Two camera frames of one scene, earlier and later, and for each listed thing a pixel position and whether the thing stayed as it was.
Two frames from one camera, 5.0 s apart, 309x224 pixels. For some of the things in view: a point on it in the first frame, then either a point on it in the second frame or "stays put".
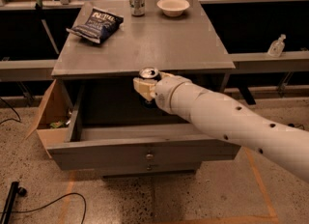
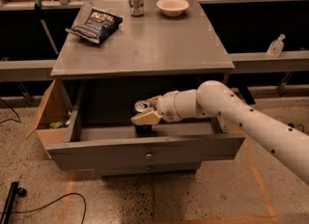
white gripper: [168, 92] -> [166, 104]
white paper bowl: [173, 6] stays put
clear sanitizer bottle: [276, 47] stays put
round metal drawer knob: [150, 156] stays put
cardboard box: [55, 120] stays put
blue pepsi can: [150, 72] -> [141, 106]
